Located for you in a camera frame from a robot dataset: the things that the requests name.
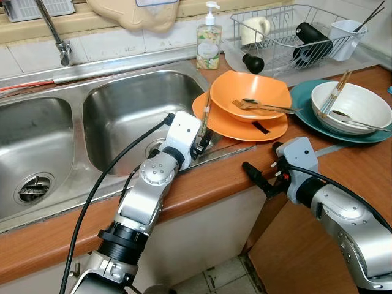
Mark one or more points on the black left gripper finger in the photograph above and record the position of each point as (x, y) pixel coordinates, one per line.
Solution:
(204, 133)
(210, 142)

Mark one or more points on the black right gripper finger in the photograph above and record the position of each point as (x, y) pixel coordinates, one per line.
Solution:
(254, 172)
(266, 190)

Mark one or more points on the orange bowl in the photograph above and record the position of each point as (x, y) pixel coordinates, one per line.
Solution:
(257, 86)

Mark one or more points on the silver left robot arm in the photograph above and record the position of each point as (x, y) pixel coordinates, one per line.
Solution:
(144, 202)

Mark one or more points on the orange plate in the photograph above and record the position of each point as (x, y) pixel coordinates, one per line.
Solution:
(233, 130)

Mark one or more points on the orange wooden countertop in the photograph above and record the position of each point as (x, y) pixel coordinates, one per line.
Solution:
(202, 184)

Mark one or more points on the small black strip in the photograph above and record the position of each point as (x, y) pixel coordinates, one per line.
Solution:
(261, 127)

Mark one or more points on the golden metal fork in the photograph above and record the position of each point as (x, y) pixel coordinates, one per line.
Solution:
(240, 105)

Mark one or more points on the golden metal spoon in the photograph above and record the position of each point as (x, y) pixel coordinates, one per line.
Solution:
(251, 100)

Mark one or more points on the brown wooden panel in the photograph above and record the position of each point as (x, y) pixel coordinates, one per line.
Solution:
(288, 245)

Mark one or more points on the white base cabinet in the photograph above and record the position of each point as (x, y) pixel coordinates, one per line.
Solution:
(214, 233)

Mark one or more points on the stainless steel double sink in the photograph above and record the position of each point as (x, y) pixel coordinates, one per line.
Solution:
(135, 104)

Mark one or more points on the grey drainer tray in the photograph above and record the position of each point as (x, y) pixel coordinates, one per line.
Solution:
(231, 58)

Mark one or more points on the teal plate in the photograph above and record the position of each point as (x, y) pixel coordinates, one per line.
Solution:
(303, 104)

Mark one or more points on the small black round object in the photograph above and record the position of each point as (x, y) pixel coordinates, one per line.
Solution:
(253, 63)

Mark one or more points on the clear pump soap bottle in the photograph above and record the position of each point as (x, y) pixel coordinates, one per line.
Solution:
(209, 46)

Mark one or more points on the silver metal spoon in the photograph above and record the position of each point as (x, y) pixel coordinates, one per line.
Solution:
(340, 115)

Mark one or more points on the white mug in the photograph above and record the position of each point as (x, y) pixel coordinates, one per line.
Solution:
(254, 30)

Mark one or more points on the white bowl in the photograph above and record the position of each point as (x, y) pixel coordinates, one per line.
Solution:
(361, 101)

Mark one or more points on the beige plastic tub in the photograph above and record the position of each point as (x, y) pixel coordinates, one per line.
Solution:
(135, 15)

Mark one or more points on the black flask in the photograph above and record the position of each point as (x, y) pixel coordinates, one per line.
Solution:
(312, 40)

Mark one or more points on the white utensil holder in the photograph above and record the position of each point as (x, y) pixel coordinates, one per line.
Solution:
(346, 40)

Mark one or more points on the metal faucet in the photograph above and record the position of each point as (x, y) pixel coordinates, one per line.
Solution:
(64, 52)

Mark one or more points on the metal sink drain strainer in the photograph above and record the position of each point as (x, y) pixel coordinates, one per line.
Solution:
(35, 188)

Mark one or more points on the thin black chopstick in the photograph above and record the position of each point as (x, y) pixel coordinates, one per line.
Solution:
(376, 8)
(376, 15)

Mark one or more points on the white plastic grille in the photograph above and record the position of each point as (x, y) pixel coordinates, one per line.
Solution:
(37, 7)

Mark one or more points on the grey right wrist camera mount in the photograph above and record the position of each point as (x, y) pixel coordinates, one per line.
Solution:
(298, 165)

